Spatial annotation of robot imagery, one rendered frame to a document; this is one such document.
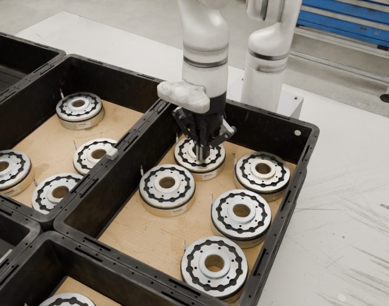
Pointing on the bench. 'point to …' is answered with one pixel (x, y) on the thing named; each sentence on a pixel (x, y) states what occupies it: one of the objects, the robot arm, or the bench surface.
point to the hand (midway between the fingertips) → (202, 150)
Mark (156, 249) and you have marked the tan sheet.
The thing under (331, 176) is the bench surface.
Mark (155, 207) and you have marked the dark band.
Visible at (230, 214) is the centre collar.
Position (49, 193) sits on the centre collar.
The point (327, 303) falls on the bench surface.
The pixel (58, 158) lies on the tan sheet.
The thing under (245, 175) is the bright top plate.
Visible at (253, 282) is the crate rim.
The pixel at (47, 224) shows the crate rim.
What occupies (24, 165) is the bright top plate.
